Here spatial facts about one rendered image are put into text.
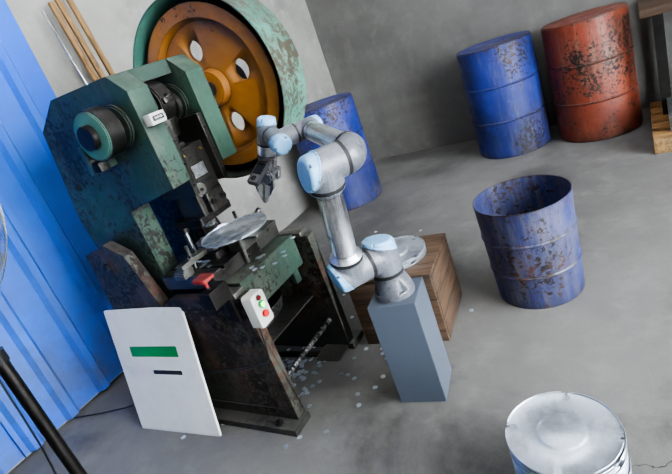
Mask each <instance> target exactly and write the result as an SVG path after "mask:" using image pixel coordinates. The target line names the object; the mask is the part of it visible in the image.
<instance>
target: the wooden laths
mask: <svg viewBox="0 0 672 474"><path fill-rule="evenodd" d="M54 1H55V3H56V4H57V6H58V8H59V9H60V11H61V13H62V15H63V16H64V18H65V20H66V21H67V23H68V25H69V27H70V28H71V30H72V32H73V33H74V35H75V37H76V39H77V40H78V42H79V44H80V45H81V47H82V49H83V50H84V52H85V54H86V56H87V57H88V59H89V61H90V62H91V64H92V66H93V68H94V69H95V71H96V73H97V74H98V76H99V78H100V79H101V78H103V77H106V76H105V74H104V73H103V71H102V69H101V67H100V66H99V64H98V62H97V60H96V59H95V57H94V55H93V54H92V52H91V50H90V48H89V47H88V45H87V43H86V42H85V40H84V38H83V36H82V35H81V33H80V31H79V29H78V28H77V26H76V24H75V23H74V21H73V19H72V17H71V16H70V14H69V12H68V11H67V9H66V7H65V5H64V4H63V2H62V0H54ZM54 1H53V2H48V3H47V4H48V5H49V7H50V9H51V11H52V12H53V14H54V16H55V17H56V19H57V21H58V22H59V24H60V26H61V28H62V29H63V31H64V33H65V34H66V36H67V38H68V39H69V41H70V43H71V44H72V46H73V48H74V50H75V51H76V53H77V55H78V56H79V58H80V60H81V61H82V63H83V65H84V67H85V68H86V70H87V72H88V73H89V75H90V77H91V78H92V80H93V82H94V81H96V80H99V78H98V76H97V75H96V73H95V71H94V69H93V68H92V66H91V64H90V63H89V61H88V59H87V57H86V56H85V54H84V52H83V51H82V49H81V47H80V45H79V44H78V42H77V40H76V39H75V37H74V35H73V34H72V32H71V30H70V28H69V27H68V25H67V23H66V22H65V20H64V18H63V16H62V15H61V13H60V11H59V10H58V8H57V6H56V4H55V3H54ZM66 1H67V3H68V5H69V7H70V8H71V10H72V12H73V13H74V15H75V17H76V19H77V20H78V22H79V24H80V26H81V27H82V29H83V31H84V32H85V34H86V36H87V38H88V39H89V41H90V43H91V45H92V46H93V48H94V50H95V51H96V53H97V55H98V57H99V58H100V60H101V62H102V64H103V65H104V67H105V69H106V71H107V72H108V74H109V75H112V74H115V72H114V71H113V69H112V67H111V65H110V64H109V62H108V60H107V58H106V57H105V55H104V53H103V51H102V50H101V48H100V46H99V44H98V43H97V41H96V39H95V37H94V36H93V34H92V32H91V31H90V29H89V27H88V25H87V24H86V22H85V20H84V18H83V17H82V15H81V13H80V11H79V10H78V8H77V6H76V4H75V3H74V1H73V0H66ZM42 14H43V16H44V17H45V19H46V21H47V22H48V24H49V26H50V27H51V29H52V31H53V33H54V34H55V36H56V38H57V39H58V41H59V43H60V44H61V46H62V48H63V49H64V51H65V53H66V54H67V56H68V58H69V59H70V61H71V63H72V64H73V66H74V68H75V69H76V71H77V73H78V75H79V76H80V78H81V80H82V81H83V83H84V85H87V84H88V82H87V81H86V79H85V77H84V76H83V74H82V72H81V71H80V69H79V67H78V66H77V64H76V62H75V61H74V59H73V57H72V56H71V54H70V52H69V50H68V49H67V47H66V45H65V44H64V42H63V40H62V39H61V37H60V35H59V34H58V32H57V30H56V29H55V27H54V25H53V23H52V22H51V20H50V18H49V17H48V15H47V13H46V12H45V11H42Z"/></svg>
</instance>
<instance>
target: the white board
mask: <svg viewBox="0 0 672 474"><path fill-rule="evenodd" d="M104 315H105V318H106V321H107V324H108V327H109V330H110V333H111V336H112V339H113V342H114V345H115V348H116V351H117V354H118V357H119V359H120V362H121V365H122V368H123V371H124V374H125V377H126V380H127V383H128V386H129V389H130V392H131V395H132V398H133V401H134V404H135V407H136V410H137V413H138V416H139V419H140V422H141V425H142V428H147V429H156V430H164V431H173V432H182V433H191V434H200V435H209V436H218V437H220V436H221V435H222V434H221V430H220V427H219V424H218V421H217V417H216V414H215V411H214V408H213V404H212V401H211V398H210V395H209V391H208V388H207V385H206V382H205V378H204V375H203V372H202V369H201V365H200V362H199V359H198V356H197V352H196V349H195V346H194V343H193V339H192V336H191V333H190V330H189V326H188V323H187V320H186V317H185V313H184V311H182V310H181V308H179V307H148V308H133V309H117V310H105V311H104Z"/></svg>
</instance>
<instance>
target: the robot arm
mask: <svg viewBox="0 0 672 474"><path fill-rule="evenodd" d="M276 125H277V123H276V118H275V117H273V116H270V115H262V116H259V117H258V118H257V126H256V129H257V154H258V159H259V160H258V162H257V164H256V165H255V167H254V169H253V171H252V173H251V174H250V176H249V178H248V180H247V182H248V184H250V185H253V186H255V187H256V190H257V192H258V194H259V196H260V197H261V199H262V200H263V202H264V203H267V202H268V201H269V200H270V198H271V196H272V194H273V193H274V192H275V183H274V181H275V180H276V179H277V180H278V179H279V178H281V166H278V165H277V154H279V155H284V154H287V153H288V152H289V151H290V150H291V148H292V145H295V144H297V143H299V142H301V141H304V140H306V139H307V140H310V141H312V142H314V143H316V144H318V145H320V146H322V147H319V148H317V149H315V150H311V151H309V152H308V153H306V154H304V155H302V156H301V157H300V158H299V160H298V162H297V173H298V177H299V180H300V181H301V185H302V187H303V189H304V190H305V191H306V192H307V193H310V194H311V196H313V197H315V198H317V202H318V205H319V209H320V212H321V216H322V219H323V223H324V226H325V230H326V233H327V237H328V240H329V244H330V247H331V251H332V253H331V254H330V257H329V260H330V263H331V264H328V266H326V270H327V273H328V275H329V277H330V278H331V280H332V281H333V283H334V284H335V285H336V287H337V288H338V289H339V290H340V291H341V292H343V293H347V292H349V291H351V290H354V289H355V288H357V287H358V286H360V285H362V284H364V283H366V282H367V281H369V280H371V279H373V278H374V294H375V297H376V300H377V301H378V302H380V303H383V304H393V303H397V302H400V301H403V300H405V299H406V298H408V297H409V296H411V295H412V294H413V292H414V290H415V285H414V282H413V280H412V279H411V278H410V276H409V275H408V274H407V272H406V271H405V270H404V267H403V264H402V261H401V258H400V255H399V252H398V249H397V245H396V243H395V241H394V238H393V237H392V236H390V235H387V234H377V235H372V236H369V237H367V238H365V239H364V240H363V241H362V243H361V246H362V247H361V248H359V247H358V246H356V243H355V239H354V235H353V231H352V227H351V223H350V219H349V215H348V211H347V207H346V203H345V199H344V195H343V190H344V189H345V186H346V184H345V179H344V178H345V177H347V176H349V175H351V174H353V173H355V172H356V171H358V170H359V169H360V168H361V166H362V165H363V164H364V162H365V159H366V155H367V148H366V144H365V142H364V140H363V139H362V137H361V136H359V135H358V134H356V133H354V132H351V131H340V130H338V129H335V128H333V127H330V126H327V125H325V124H323V122H322V120H321V118H320V117H319V116H318V115H311V116H307V117H306V118H304V119H301V120H299V121H297V122H294V123H292V124H290V125H287V126H285V127H283V128H280V129H278V128H277V127H276ZM279 170H280V175H279V176H278V171H279ZM265 184H266V185H265Z"/></svg>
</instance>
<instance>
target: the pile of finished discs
mask: <svg viewBox="0 0 672 474"><path fill-rule="evenodd" d="M394 241H395V243H396V245H397V249H398V252H399V255H400V258H401V261H402V264H403V267H404V269H406V268H408V267H410V266H412V265H414V264H416V263H417V262H418V261H420V260H421V259H422V258H423V257H424V255H425V254H426V250H427V249H426V246H425V241H424V240H423V239H422V238H420V237H418V236H417V237H416V238H415V237H414V236H400V237H395V238H394Z"/></svg>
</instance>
